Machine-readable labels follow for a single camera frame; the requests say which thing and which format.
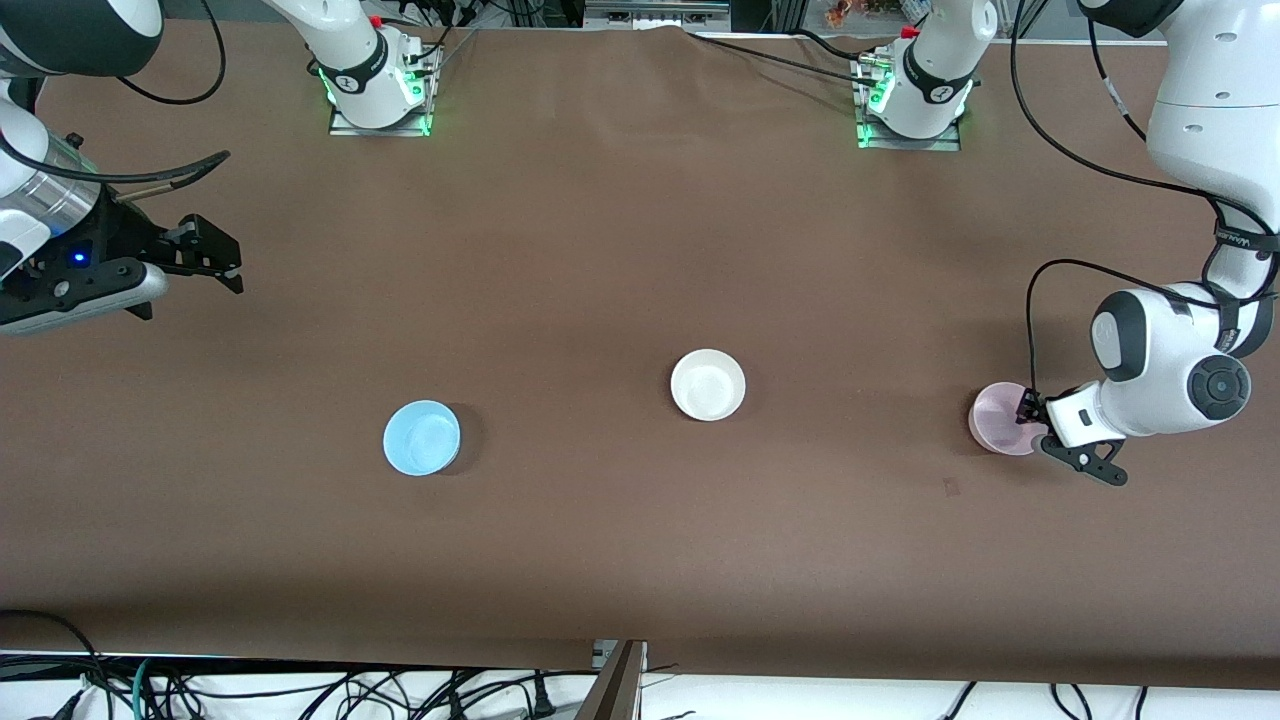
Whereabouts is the grey metal post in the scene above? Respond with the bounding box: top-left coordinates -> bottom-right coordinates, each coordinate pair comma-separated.
572,640 -> 649,720

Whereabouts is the brown table cover sheet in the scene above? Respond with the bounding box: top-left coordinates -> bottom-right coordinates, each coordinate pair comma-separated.
0,18 -> 1280,691

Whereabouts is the white bowl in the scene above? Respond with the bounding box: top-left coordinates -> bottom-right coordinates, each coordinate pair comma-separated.
670,349 -> 747,422

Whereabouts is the black arched floor cable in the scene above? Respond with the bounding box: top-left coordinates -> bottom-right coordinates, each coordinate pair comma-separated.
0,608 -> 106,720

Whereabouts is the black looping right arm cable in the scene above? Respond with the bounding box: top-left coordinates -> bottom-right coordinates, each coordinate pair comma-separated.
115,0 -> 226,106

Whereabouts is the blue bowl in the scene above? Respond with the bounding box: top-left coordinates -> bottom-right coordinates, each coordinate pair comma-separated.
383,400 -> 462,477

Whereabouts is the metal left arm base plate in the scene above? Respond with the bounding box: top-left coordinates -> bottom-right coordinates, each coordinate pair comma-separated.
852,50 -> 963,152

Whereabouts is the pink bowl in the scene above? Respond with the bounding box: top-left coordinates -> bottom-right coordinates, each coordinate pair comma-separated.
968,382 -> 1046,457

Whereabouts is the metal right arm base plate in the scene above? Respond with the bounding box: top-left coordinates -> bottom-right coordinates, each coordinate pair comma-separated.
328,40 -> 443,138

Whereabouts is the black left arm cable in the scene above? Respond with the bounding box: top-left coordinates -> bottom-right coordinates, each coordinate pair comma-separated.
1010,0 -> 1280,401

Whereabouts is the long black tabletop cable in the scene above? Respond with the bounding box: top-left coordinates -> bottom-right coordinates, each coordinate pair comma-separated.
690,33 -> 881,86

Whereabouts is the short black tabletop cable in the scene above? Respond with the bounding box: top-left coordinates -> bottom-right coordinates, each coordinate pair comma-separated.
800,30 -> 901,61

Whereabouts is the grey power strip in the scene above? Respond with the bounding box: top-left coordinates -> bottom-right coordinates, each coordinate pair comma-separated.
583,0 -> 733,31

